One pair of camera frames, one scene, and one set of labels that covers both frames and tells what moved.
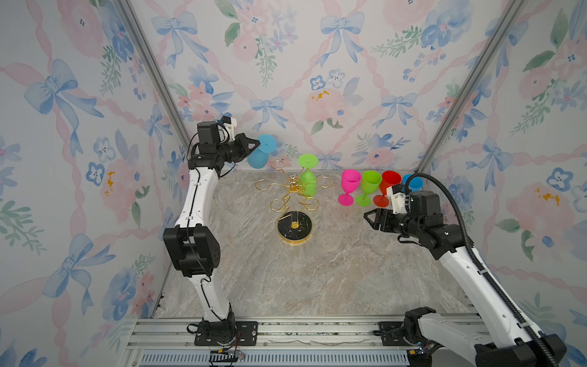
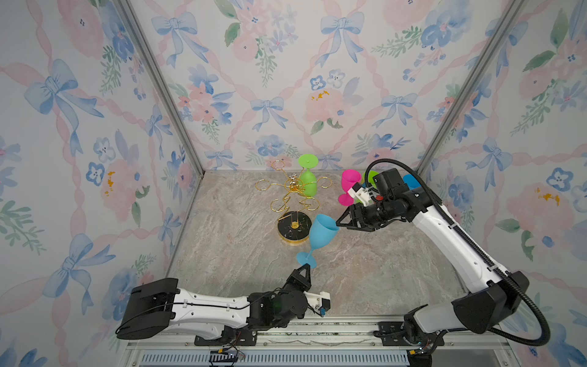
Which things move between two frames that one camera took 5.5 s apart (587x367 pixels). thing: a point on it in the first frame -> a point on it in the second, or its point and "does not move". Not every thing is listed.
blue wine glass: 259,157 -> 322,232
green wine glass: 370,183 does not move
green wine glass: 308,179 does not move
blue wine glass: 416,183 does not move
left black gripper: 242,141 -> 293,279
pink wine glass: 350,180 does not move
